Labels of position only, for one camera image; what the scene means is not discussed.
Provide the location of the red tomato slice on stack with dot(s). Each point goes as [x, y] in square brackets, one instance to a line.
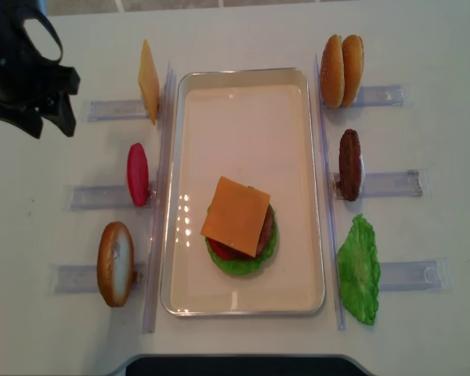
[224, 252]

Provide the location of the clear bun holder track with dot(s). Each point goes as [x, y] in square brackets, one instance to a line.
[65, 279]
[395, 95]

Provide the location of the red tomato slice standing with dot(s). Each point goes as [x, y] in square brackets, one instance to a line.
[137, 175]

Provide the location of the clear left bun holder track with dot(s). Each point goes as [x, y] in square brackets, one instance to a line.
[65, 279]

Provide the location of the brown meat patty standing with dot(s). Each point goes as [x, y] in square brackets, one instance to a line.
[350, 165]

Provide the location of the white rectangular serving tray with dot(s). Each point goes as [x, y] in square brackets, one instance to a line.
[255, 128]

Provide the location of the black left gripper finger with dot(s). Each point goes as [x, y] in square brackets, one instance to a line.
[28, 120]

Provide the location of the plain bun half standing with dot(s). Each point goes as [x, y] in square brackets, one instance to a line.
[353, 59]

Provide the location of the green lettuce leaf standing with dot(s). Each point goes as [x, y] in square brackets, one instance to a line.
[360, 271]

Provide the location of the clear lettuce holder track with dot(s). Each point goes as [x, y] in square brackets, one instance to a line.
[428, 275]

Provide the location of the clear patty holder track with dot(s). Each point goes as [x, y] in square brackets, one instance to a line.
[409, 183]

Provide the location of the clear left long rail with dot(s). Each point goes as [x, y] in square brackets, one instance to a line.
[161, 202]

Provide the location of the green lettuce leaf on stack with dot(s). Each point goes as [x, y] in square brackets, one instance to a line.
[248, 265]

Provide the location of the orange cheese slice front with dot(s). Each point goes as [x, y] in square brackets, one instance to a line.
[236, 216]

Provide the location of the sesame bun half standing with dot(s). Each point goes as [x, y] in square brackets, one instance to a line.
[332, 81]

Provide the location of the clear tomato holder track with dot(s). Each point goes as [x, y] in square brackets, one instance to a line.
[90, 198]

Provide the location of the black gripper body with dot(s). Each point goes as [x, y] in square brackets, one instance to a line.
[26, 76]

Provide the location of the bun top standing left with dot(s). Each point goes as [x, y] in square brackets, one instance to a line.
[115, 264]

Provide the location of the clear cheese holder track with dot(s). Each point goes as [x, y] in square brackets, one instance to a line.
[114, 110]

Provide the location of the orange cheese slice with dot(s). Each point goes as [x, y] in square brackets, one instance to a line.
[236, 216]
[148, 82]

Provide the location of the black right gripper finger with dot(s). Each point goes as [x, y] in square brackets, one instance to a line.
[57, 109]

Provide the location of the brown meat patty on stack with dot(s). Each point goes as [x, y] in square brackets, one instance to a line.
[266, 232]

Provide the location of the orange cheese slice rear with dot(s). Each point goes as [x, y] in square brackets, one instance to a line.
[148, 82]

